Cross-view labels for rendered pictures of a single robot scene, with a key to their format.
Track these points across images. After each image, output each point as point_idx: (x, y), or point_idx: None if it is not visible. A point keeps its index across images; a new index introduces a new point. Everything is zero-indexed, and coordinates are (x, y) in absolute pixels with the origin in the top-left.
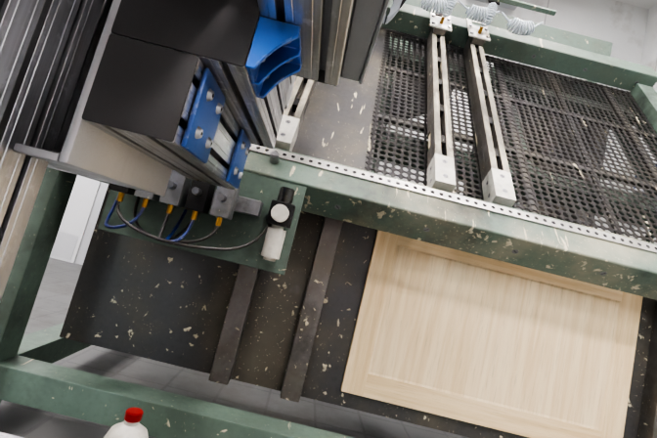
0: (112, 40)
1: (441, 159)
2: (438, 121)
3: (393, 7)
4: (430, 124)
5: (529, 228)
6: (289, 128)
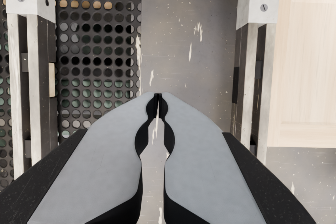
0: None
1: (26, 0)
2: (32, 101)
3: (129, 123)
4: (49, 110)
5: None
6: None
